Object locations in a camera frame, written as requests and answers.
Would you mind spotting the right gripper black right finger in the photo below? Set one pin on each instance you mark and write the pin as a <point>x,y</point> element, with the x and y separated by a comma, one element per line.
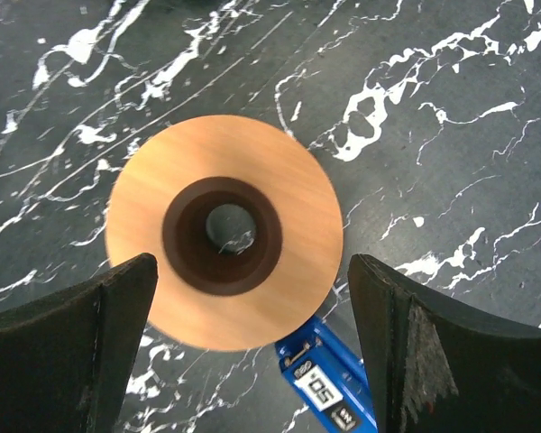
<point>436,364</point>

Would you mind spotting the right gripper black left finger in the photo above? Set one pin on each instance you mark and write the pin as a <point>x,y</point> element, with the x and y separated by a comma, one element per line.
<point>66,358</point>

